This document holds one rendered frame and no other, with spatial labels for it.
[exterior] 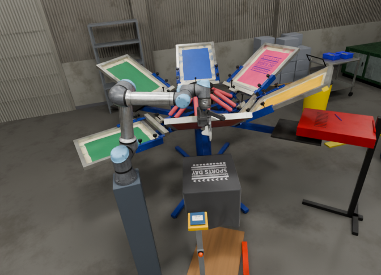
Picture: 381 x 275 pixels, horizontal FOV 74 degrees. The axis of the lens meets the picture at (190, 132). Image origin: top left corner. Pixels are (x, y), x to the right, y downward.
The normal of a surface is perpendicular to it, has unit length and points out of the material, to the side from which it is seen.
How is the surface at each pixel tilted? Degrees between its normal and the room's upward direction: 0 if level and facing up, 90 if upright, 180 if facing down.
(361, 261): 0
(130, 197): 90
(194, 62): 32
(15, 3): 90
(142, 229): 90
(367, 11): 90
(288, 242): 0
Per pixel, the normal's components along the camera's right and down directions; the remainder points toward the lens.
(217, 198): 0.04, 0.50
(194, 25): 0.25, 0.46
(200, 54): -0.06, -0.48
